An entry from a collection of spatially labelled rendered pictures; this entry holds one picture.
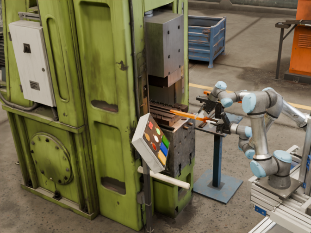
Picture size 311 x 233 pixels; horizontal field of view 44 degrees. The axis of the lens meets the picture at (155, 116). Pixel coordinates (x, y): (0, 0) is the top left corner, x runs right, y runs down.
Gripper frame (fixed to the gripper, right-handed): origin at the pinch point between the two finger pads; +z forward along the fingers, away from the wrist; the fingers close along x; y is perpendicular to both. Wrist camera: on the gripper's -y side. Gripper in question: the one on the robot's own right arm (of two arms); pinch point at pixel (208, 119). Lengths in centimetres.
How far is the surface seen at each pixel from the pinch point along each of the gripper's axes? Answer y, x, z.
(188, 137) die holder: 27.5, 8.9, 21.9
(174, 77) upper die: -31.2, -2.2, 27.4
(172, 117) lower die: 1.2, -7.0, 27.7
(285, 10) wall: 90, 752, 148
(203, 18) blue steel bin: 35, 409, 206
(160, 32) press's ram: -70, -17, 29
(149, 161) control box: -2, -71, 7
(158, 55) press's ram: -53, -17, 32
